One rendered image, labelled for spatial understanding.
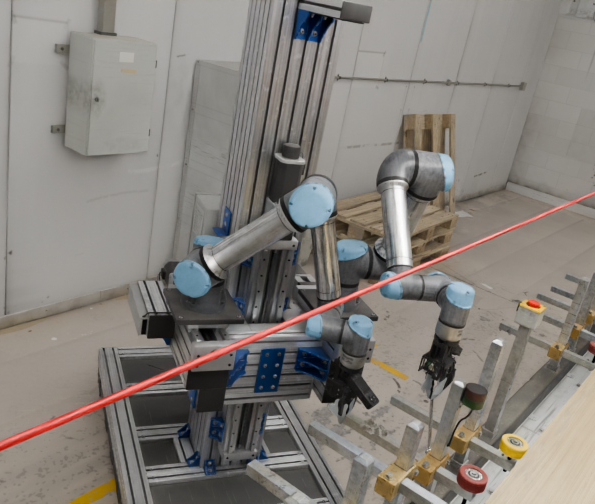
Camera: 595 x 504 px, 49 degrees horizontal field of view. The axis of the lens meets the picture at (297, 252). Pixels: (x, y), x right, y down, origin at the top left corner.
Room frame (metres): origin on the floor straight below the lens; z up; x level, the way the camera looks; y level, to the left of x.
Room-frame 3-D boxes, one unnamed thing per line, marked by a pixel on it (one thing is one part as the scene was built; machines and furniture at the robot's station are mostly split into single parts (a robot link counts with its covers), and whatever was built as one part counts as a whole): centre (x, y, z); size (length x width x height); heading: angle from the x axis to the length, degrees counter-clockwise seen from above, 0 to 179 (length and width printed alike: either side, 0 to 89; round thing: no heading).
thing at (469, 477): (1.49, -0.59, 0.85); 0.08 x 0.08 x 0.11
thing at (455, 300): (1.65, -0.46, 1.32); 0.09 x 0.08 x 0.11; 16
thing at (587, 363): (2.61, -1.16, 0.81); 0.43 x 0.03 x 0.04; 56
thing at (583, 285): (2.62, -1.22, 0.91); 0.03 x 0.03 x 0.48; 56
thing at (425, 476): (1.57, -0.50, 0.85); 0.13 x 0.06 x 0.05; 146
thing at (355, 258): (2.13, -0.19, 1.21); 0.13 x 0.12 x 0.14; 106
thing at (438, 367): (1.64, -0.45, 1.16); 0.09 x 0.08 x 0.12; 145
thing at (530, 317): (2.01, -0.80, 1.18); 0.07 x 0.07 x 0.08; 56
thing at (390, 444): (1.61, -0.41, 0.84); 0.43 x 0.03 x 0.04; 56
